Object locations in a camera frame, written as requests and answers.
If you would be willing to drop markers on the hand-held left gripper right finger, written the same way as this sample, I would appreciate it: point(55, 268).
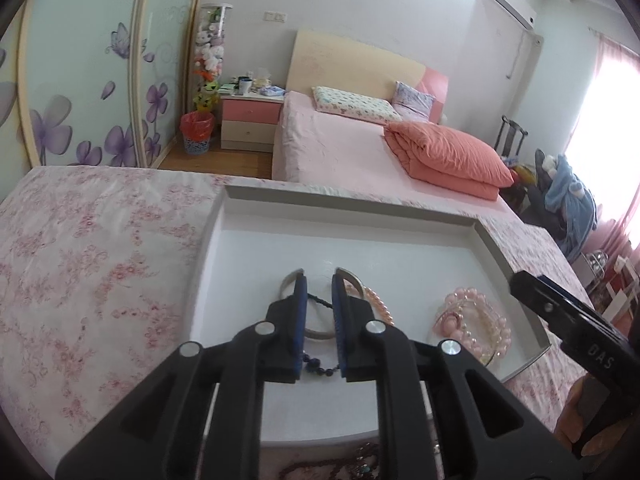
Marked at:
point(340, 320)

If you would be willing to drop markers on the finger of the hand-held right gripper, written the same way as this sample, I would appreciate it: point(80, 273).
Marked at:
point(575, 320)

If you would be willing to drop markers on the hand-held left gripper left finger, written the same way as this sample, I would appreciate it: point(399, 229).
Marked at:
point(300, 320)

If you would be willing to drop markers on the wide silver bangle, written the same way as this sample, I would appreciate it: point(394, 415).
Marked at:
point(287, 285)

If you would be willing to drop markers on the grey cardboard tray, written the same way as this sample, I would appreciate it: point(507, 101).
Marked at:
point(400, 260)

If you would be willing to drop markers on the person's right hand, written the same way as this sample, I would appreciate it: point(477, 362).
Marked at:
point(567, 415)

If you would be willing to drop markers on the white metal rack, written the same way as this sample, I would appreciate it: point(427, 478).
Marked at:
point(617, 285)

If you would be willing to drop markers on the black office chair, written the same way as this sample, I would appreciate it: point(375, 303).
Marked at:
point(545, 210)

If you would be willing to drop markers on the pink bed with headboard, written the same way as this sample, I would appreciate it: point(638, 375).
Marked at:
point(340, 150)

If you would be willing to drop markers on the dark wooden chair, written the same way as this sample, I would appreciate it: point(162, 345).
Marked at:
point(511, 135)

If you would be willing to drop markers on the orange folded quilt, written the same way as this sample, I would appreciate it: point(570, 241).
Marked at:
point(450, 157)

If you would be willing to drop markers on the pink and beige nightstand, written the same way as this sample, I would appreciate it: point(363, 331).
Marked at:
point(247, 125)

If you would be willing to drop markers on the red trash bin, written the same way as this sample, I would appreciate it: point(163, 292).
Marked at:
point(197, 132)

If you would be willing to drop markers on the pink curtain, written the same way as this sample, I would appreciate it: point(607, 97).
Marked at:
point(615, 110)

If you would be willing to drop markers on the white patterned pillow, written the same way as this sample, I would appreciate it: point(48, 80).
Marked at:
point(350, 104)

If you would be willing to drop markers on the light blue cloth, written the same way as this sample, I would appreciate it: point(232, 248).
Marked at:
point(272, 91)

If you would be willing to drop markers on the lavender pillow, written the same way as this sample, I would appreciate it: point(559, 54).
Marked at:
point(412, 101)

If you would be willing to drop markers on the pink floral bedsheet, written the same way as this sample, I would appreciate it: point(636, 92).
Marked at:
point(75, 260)

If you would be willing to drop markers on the white mug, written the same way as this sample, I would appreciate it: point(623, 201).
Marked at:
point(244, 86)

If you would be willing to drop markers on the clear plush toy display tube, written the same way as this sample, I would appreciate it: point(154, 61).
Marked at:
point(212, 45)

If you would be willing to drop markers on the white air conditioner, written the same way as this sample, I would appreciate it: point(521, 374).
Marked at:
point(510, 2)

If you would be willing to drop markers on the floral sliding door wardrobe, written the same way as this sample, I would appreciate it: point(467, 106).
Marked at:
point(75, 60)

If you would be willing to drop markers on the white wall socket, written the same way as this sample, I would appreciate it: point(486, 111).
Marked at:
point(274, 16)

